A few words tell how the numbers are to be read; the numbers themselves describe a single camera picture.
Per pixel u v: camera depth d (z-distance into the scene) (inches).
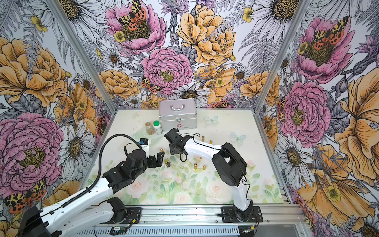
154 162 27.5
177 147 26.2
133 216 28.9
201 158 37.1
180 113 41.5
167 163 33.8
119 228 27.9
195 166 34.8
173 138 28.2
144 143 26.7
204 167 35.0
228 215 28.8
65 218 17.3
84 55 35.2
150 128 41.1
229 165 19.8
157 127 39.8
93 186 19.8
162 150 36.2
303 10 28.7
